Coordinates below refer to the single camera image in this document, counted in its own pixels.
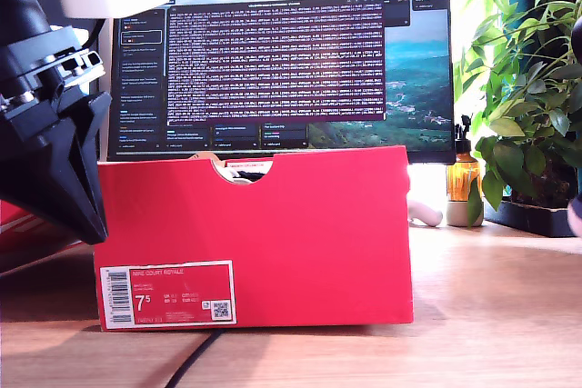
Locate red shoebox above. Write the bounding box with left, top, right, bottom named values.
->
left=0, top=145, right=415, bottom=332

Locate large black computer monitor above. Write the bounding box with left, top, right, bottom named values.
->
left=107, top=0, right=457, bottom=165

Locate amber pump bottle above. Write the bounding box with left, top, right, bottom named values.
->
left=447, top=114, right=483, bottom=203

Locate cream round jar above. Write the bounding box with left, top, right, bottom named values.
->
left=447, top=199, right=485, bottom=228

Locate green leafy houseplant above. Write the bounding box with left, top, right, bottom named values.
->
left=454, top=0, right=582, bottom=230

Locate black planter tray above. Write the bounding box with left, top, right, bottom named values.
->
left=484, top=199, right=582, bottom=238

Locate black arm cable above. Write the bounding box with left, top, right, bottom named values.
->
left=84, top=17, right=115, bottom=52

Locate black table cable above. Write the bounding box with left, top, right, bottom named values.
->
left=166, top=328, right=224, bottom=388

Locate white plastic handle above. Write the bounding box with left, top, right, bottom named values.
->
left=407, top=199, right=445, bottom=228

